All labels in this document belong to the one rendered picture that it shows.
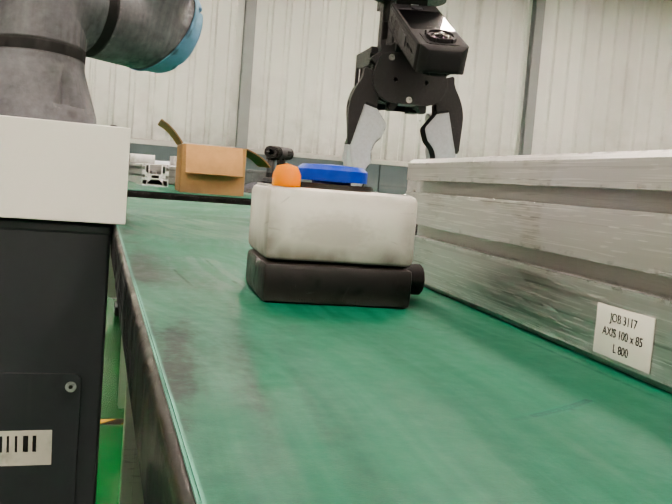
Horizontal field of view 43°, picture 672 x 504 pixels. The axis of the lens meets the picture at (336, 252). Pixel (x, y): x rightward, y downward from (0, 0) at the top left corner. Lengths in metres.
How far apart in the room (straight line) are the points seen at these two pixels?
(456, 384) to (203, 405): 0.09
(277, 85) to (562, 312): 11.42
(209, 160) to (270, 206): 2.24
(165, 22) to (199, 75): 10.49
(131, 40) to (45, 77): 0.14
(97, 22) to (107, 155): 0.19
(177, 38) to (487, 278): 0.76
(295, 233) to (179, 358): 0.16
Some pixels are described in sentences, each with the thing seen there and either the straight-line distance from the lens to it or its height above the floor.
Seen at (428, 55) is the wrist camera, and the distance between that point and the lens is 0.72.
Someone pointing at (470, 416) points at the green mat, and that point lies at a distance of 0.25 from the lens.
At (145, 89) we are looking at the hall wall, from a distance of 11.54.
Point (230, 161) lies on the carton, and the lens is 2.68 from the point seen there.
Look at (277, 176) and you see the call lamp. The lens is 0.44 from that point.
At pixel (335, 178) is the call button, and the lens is 0.46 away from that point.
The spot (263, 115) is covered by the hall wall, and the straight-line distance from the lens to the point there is 11.74.
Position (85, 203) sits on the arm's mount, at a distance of 0.97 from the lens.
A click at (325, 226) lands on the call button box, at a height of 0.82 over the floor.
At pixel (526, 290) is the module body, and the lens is 0.42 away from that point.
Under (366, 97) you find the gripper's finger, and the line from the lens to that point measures 0.80.
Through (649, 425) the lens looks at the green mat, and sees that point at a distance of 0.27.
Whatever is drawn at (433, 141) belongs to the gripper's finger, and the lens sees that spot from 0.81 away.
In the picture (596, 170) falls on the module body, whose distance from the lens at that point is 0.37.
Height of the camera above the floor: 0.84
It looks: 5 degrees down
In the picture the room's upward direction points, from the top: 4 degrees clockwise
